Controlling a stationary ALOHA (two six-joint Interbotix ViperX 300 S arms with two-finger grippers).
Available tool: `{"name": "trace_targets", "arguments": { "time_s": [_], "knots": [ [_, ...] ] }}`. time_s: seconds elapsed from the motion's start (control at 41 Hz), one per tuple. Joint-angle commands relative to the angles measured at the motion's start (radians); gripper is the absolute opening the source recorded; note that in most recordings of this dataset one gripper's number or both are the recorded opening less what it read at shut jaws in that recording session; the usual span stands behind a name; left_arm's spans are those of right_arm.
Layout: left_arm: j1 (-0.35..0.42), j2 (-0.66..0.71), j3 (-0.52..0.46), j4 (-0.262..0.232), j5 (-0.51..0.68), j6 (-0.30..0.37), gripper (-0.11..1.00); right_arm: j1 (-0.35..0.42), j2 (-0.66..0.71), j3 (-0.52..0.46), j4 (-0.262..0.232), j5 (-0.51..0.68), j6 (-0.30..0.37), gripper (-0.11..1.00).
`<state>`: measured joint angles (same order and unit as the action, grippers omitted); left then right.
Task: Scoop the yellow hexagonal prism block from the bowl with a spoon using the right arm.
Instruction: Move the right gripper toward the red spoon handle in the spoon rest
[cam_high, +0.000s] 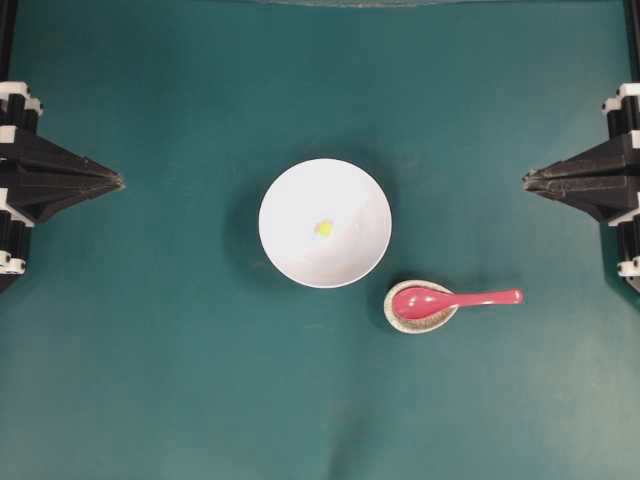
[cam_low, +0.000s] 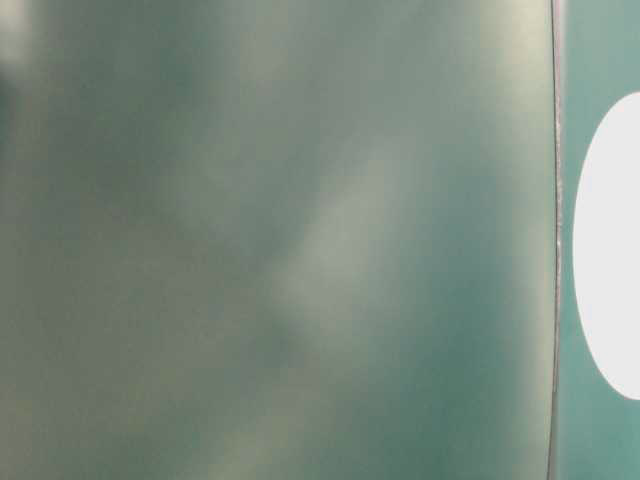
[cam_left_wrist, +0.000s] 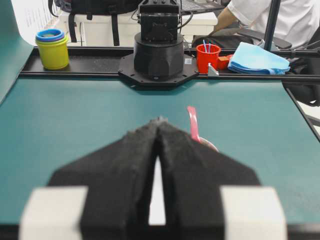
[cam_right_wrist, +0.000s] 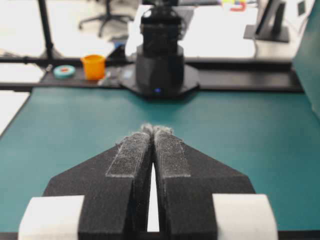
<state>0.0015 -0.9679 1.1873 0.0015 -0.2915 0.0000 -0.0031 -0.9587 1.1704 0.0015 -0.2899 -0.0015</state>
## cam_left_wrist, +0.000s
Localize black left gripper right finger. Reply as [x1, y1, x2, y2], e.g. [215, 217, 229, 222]
[155, 119, 261, 240]

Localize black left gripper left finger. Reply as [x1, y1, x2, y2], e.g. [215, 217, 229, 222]
[48, 119, 160, 240]

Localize pink plastic spoon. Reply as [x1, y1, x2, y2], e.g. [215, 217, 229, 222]
[187, 106, 201, 142]

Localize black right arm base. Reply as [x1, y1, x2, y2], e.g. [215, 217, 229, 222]
[118, 0, 199, 87]

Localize orange block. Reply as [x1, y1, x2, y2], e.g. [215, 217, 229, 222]
[217, 54, 233, 70]

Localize red plastic cup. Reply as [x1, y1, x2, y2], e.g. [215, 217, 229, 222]
[196, 44, 222, 74]

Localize blue folded cloth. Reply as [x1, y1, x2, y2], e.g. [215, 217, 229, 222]
[227, 42, 290, 75]

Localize stacked yellow plastic cups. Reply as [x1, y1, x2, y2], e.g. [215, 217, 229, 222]
[35, 28, 69, 70]

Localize person in white shirt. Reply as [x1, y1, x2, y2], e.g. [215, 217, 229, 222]
[212, 0, 320, 51]

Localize black backpack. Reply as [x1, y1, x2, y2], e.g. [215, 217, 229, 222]
[47, 0, 141, 46]

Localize black vertical pole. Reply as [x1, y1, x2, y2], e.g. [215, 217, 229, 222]
[264, 0, 281, 52]

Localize metal corner bracket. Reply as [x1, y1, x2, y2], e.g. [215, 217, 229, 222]
[207, 63, 220, 77]

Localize black aluminium frame rail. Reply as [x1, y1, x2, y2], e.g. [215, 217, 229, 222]
[18, 46, 320, 85]

